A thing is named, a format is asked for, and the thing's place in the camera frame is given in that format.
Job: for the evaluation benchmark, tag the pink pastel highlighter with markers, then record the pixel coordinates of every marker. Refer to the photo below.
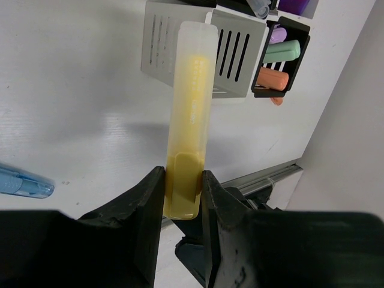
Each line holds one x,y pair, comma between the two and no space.
278,35

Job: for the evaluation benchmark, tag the black front-right pen holder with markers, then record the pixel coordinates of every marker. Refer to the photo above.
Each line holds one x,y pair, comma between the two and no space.
295,31

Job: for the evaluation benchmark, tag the white front-left pen holder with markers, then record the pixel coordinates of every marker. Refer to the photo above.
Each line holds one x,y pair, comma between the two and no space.
231,41

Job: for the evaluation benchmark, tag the aluminium rail frame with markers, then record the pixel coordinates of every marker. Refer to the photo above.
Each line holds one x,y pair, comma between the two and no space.
273,186

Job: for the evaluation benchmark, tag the green pastel highlighter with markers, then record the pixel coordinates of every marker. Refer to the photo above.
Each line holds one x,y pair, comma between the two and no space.
282,52

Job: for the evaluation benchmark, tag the orange capped clear highlighter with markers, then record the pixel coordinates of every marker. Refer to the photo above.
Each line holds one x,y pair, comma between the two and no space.
272,79

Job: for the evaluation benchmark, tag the black back-left pen holder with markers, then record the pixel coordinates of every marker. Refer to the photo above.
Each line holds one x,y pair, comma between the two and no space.
237,5

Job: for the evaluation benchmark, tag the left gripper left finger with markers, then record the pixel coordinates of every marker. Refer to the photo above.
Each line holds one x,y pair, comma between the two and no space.
115,245

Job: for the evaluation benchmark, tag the white back-right pen holder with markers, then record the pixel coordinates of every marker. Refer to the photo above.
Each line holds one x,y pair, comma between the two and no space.
309,11

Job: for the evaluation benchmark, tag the yellow pastel highlighter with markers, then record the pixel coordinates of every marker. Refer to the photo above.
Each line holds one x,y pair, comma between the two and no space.
195,64

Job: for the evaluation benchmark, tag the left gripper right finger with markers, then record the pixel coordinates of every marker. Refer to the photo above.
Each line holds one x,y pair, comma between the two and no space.
247,247

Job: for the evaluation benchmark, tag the orange transparent correction tape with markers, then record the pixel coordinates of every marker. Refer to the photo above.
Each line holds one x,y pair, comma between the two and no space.
277,101

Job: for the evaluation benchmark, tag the purple black highlighter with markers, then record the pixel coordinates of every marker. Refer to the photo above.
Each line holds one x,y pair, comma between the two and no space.
296,7

